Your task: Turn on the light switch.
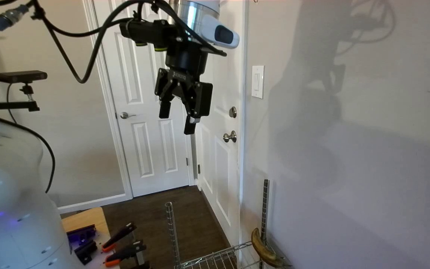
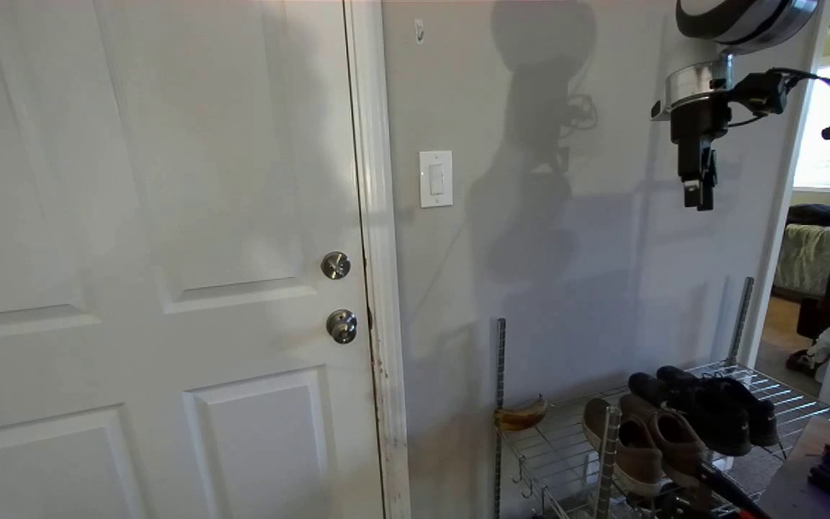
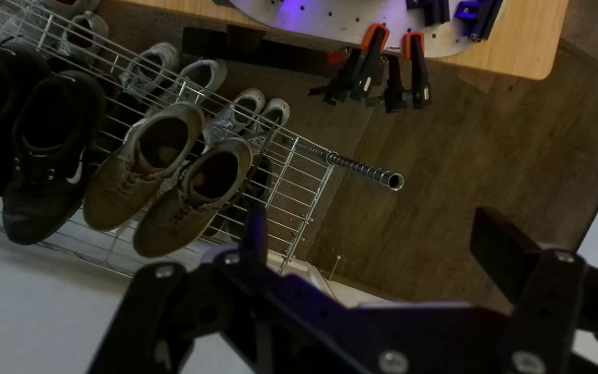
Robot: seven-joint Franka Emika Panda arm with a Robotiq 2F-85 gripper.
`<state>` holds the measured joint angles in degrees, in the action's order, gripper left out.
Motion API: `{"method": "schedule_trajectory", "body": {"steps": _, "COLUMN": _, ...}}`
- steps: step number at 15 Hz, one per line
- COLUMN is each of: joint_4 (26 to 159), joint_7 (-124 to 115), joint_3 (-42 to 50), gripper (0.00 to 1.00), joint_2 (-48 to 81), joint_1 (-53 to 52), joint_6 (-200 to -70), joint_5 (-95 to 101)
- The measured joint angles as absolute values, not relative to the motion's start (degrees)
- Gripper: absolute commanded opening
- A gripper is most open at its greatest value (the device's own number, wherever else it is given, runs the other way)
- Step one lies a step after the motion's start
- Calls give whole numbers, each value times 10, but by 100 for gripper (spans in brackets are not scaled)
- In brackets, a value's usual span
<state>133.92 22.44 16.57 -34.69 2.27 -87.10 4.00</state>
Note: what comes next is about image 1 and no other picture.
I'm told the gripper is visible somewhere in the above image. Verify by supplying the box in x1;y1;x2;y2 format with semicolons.
154;40;214;135

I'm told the white panel door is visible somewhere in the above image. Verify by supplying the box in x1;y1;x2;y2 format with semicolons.
194;0;246;248
93;0;196;198

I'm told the black and orange clamp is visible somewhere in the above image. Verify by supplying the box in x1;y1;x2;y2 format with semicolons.
104;241;147;268
101;222;138;253

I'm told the overripe banana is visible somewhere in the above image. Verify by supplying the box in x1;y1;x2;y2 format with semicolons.
251;228;285;268

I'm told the white light switch plate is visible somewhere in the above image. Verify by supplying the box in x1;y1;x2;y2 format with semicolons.
251;65;265;99

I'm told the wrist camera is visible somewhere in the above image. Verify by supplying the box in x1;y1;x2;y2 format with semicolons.
119;18;227;57

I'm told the black cable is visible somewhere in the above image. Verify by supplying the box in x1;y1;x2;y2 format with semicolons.
0;83;56;194

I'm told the metal wire shelf rack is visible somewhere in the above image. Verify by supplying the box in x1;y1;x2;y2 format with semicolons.
164;179;295;269

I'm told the camera on mount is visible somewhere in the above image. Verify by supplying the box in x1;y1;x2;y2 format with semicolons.
0;70;48;113

